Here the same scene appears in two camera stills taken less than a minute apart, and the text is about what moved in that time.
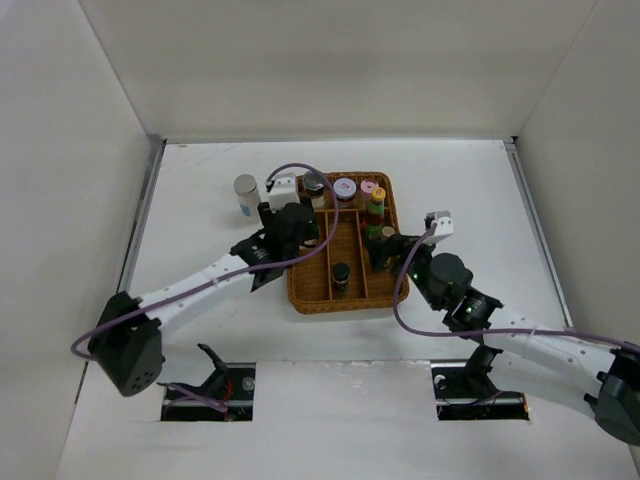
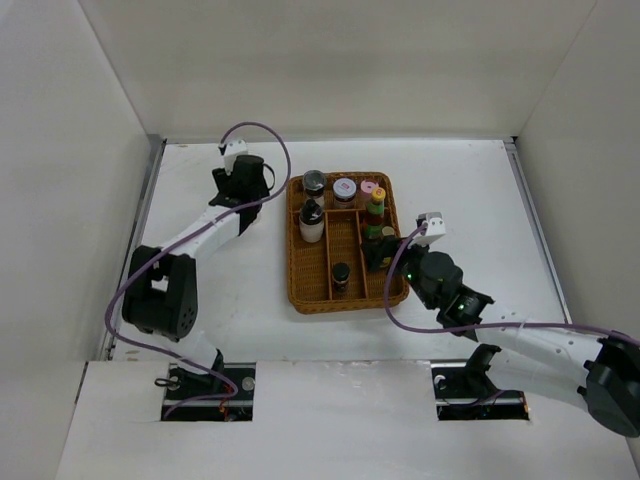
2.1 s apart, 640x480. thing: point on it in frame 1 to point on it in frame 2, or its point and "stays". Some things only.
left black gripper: x=267 y=214 to x=224 y=180
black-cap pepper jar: x=340 y=277 stays
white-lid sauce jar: x=344 y=189 stays
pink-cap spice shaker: x=366 y=188 stays
